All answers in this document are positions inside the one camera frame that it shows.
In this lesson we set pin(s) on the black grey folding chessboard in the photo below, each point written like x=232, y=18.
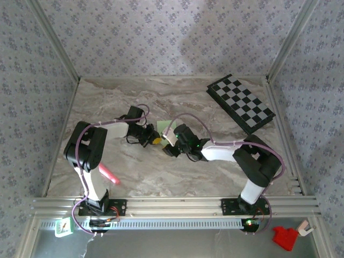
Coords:
x=242, y=103

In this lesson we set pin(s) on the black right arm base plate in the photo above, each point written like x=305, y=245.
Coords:
x=228, y=207

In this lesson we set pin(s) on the right controller board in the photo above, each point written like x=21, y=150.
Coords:
x=250, y=224

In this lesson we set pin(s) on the light green paper sheet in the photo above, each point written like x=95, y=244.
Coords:
x=165, y=126

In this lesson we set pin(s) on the aluminium frame post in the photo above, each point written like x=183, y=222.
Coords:
x=293, y=40

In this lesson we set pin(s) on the pink tube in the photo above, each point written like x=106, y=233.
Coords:
x=108, y=174

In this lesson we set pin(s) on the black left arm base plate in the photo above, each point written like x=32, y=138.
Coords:
x=118, y=208

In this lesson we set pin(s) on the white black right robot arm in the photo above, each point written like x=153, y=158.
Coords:
x=255, y=164

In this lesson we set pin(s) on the controller board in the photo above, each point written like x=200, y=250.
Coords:
x=100, y=224
x=250, y=224

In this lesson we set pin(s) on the green white small card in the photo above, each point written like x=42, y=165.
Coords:
x=64, y=227

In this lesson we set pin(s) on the white pink plastic clip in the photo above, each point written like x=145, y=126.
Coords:
x=303, y=228

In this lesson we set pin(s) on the left controller board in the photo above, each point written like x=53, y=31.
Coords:
x=100, y=224

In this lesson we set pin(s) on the aluminium front rail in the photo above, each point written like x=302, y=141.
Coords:
x=174, y=205

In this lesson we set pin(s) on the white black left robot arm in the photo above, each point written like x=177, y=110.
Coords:
x=91, y=150

